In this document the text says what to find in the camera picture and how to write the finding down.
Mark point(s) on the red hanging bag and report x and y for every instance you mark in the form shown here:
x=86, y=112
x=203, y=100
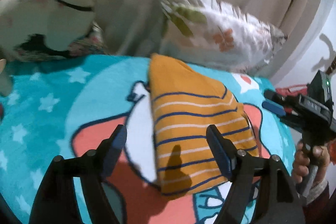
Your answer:
x=293, y=90

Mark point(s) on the orange striped small sweater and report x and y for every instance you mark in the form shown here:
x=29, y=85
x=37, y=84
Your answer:
x=184, y=103

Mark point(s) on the beige sleeve right forearm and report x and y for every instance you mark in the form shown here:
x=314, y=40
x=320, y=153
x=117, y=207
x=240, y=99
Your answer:
x=320, y=206

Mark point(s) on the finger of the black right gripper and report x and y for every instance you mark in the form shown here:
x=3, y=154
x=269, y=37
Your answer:
x=274, y=108
x=274, y=97

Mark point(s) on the person right hand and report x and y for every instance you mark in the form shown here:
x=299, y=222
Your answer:
x=302, y=162

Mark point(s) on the white floral pillow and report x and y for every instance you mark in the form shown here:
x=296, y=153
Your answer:
x=218, y=35

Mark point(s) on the turquoise star cartoon blanket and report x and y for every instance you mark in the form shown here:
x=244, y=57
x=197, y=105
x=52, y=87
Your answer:
x=68, y=107

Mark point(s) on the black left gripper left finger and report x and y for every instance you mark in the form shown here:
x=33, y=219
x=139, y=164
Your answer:
x=99, y=164

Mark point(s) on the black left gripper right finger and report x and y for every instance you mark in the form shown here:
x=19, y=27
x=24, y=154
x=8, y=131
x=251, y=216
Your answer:
x=238, y=166

